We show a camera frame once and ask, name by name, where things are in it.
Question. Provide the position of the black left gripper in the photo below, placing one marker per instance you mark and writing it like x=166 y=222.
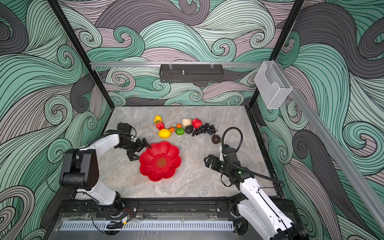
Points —
x=130 y=154

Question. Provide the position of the black corner frame post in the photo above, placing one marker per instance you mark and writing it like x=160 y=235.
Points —
x=55 y=6
x=287 y=27

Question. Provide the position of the orange fake tomatoes on vine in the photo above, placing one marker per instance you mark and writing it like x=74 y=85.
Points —
x=173 y=128

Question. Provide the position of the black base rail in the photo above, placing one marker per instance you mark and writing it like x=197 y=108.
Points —
x=214 y=207

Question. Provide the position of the white slotted cable duct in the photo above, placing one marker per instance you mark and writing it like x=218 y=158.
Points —
x=151 y=226

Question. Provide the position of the green fake pepper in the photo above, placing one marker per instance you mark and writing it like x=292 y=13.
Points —
x=179 y=131

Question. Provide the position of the dark purple fake plum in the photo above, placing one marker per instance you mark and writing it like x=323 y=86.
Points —
x=216 y=139

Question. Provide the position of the red fake apple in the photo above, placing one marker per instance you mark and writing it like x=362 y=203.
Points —
x=197 y=123

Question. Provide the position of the black fake grape bunch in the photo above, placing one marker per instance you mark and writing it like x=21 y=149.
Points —
x=204 y=129

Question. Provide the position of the clear plastic wall bin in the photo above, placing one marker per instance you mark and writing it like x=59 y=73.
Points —
x=273 y=84

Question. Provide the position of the aluminium rail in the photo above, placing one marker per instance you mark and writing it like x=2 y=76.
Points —
x=370 y=198
x=137 y=64

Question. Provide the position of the beige fake garlic bulb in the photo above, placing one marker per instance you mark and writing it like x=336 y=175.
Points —
x=186 y=122

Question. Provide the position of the aluminium right rail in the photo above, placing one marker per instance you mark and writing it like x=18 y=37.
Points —
x=370 y=198

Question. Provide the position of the yellow fake lemon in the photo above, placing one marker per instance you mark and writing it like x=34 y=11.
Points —
x=165 y=133

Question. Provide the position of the red fake strawberry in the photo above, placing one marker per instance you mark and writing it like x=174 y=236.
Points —
x=160 y=125

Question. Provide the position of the black corner frame post right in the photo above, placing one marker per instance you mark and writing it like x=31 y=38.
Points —
x=287 y=27

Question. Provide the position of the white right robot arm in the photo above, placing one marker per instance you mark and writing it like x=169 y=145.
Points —
x=252 y=203

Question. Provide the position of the aluminium back rail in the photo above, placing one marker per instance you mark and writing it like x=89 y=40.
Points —
x=137 y=64

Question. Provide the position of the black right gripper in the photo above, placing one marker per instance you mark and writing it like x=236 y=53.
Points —
x=216 y=160

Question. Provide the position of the black wall tray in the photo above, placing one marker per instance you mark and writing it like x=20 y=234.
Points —
x=191 y=74

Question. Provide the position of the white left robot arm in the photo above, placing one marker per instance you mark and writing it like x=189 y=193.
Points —
x=80 y=168

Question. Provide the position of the black corner frame post left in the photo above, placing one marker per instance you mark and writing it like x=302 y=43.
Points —
x=55 y=6

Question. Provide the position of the yellow fake pepper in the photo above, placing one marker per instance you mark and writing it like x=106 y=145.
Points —
x=157 y=119

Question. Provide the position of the red flower-shaped fruit bowl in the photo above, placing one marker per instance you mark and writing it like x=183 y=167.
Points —
x=160 y=162

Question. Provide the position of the dark fake avocado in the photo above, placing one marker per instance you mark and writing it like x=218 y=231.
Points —
x=189 y=129

